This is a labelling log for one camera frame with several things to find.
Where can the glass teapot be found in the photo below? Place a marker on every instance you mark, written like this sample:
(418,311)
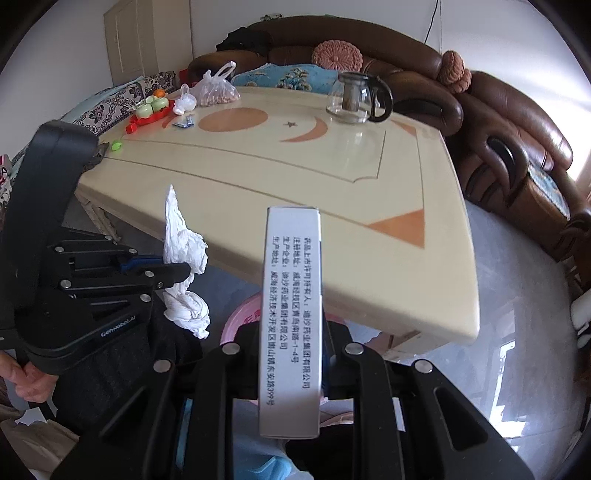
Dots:
(351,106)

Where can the white medicine box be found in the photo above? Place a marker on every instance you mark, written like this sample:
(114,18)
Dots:
(288,323)

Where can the plastic bag of nuts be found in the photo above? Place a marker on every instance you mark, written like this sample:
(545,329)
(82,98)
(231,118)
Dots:
(214,92)

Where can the dark clothes pile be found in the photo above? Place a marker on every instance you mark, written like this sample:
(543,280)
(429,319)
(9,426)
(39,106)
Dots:
(244,44)

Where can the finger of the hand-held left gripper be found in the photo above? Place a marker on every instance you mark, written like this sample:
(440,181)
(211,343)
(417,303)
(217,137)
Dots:
(161,274)
(138,264)

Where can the blue candy wrapper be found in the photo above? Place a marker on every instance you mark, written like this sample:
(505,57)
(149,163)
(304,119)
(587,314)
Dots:
(183,122)

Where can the white tissue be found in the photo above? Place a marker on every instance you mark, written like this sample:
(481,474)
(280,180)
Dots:
(184,244)

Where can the pink round cushion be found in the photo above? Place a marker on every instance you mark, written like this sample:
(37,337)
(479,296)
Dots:
(455,69)
(337,54)

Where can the small green item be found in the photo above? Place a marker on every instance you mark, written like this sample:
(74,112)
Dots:
(115,146)

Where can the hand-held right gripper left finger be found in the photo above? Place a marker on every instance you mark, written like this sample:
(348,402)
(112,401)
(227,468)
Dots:
(244,369)

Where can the small white plastic bag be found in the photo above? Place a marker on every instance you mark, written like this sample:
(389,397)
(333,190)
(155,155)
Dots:
(183,104)

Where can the blue plastic stool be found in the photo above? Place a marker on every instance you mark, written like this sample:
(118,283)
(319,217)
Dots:
(258,457)

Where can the blue floral sofa cover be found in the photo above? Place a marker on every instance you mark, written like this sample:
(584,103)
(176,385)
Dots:
(286,76)

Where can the bin with pink bag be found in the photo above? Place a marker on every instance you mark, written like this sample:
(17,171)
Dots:
(240,318)

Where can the blue seat cloth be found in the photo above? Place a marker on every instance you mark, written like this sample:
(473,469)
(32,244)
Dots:
(549,189)

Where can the patterned sofa cover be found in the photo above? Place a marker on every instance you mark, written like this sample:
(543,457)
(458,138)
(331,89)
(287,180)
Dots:
(115,101)

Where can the person's left hand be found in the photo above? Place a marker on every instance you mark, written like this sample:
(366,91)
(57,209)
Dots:
(27,383)

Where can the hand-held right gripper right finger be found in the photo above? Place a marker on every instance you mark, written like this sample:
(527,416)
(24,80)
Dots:
(337,364)

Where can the green cup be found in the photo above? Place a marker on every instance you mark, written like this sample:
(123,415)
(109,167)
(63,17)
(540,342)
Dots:
(159,102)
(146,110)

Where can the person's dark trousers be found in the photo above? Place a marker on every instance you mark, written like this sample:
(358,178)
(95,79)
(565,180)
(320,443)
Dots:
(175,341)

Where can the beige door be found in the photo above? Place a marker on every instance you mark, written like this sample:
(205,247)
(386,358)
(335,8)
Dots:
(143,41)

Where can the brown leather sofa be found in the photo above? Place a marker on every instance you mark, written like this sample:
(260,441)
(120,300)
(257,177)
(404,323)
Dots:
(508,120)

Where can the cream coffee table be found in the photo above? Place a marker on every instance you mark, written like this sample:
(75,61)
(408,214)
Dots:
(277,175)

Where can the red tray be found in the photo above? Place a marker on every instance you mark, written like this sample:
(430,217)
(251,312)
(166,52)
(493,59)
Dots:
(147,121)

